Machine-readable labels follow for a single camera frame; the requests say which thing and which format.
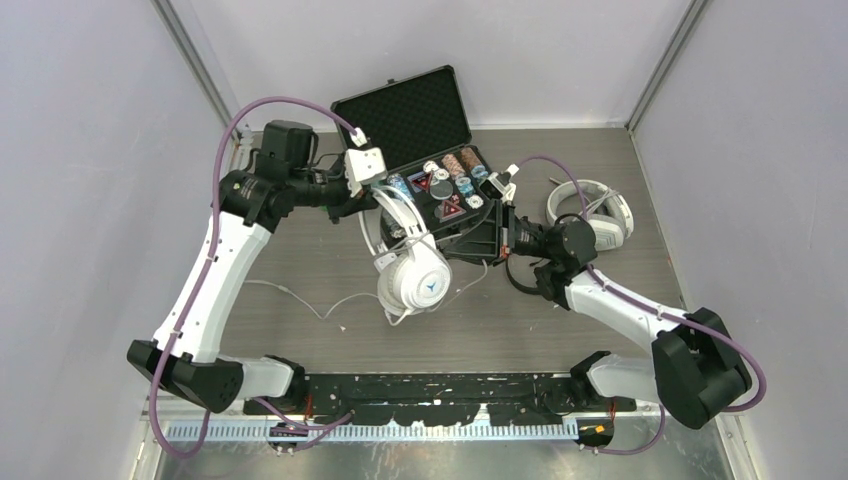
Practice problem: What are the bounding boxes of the small white headphones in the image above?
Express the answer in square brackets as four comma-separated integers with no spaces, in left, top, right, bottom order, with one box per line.
[358,185,453,327]

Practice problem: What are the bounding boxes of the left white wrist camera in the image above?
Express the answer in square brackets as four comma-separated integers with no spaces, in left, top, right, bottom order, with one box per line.
[344,128,387,198]

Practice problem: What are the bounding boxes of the red triangle card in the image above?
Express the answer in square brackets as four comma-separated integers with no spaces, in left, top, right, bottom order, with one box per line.
[407,171,432,193]
[435,200,466,222]

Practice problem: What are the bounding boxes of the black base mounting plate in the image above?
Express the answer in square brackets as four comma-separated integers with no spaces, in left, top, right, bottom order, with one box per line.
[244,373,636,427]

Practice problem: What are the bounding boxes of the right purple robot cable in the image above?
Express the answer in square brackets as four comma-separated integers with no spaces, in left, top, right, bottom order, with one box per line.
[516,155,768,456]

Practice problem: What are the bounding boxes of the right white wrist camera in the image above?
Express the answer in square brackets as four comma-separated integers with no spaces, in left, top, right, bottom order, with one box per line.
[480,164,520,205]

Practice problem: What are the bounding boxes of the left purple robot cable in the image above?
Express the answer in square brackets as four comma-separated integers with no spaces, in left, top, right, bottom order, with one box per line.
[146,96,369,460]

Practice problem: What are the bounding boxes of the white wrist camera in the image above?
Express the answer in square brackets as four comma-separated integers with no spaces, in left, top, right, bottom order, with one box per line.
[480,164,520,205]
[344,128,387,198]

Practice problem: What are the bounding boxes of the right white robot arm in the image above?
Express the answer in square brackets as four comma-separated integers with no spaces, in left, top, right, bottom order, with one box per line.
[441,201,766,429]

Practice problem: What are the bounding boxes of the black poker chip case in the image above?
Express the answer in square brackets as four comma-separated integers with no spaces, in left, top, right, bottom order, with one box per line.
[331,65,492,241]

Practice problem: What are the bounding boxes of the large white gaming headphones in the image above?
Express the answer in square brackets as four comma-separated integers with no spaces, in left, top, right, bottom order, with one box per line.
[546,178,635,251]

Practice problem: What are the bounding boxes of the round silver dealer button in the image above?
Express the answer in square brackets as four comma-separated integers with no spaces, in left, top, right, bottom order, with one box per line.
[428,181,455,201]

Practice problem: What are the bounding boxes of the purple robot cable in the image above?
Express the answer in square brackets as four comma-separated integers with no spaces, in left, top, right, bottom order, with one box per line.
[516,155,768,456]
[146,96,369,460]

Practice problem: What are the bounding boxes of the white aluminium rail strip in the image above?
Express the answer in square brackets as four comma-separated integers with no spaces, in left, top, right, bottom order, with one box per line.
[206,419,579,443]

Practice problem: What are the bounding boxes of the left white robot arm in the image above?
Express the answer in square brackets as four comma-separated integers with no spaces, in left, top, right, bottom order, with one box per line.
[127,120,387,414]

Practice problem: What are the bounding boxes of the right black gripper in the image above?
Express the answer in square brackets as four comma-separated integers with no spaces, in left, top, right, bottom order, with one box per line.
[445,198,555,266]

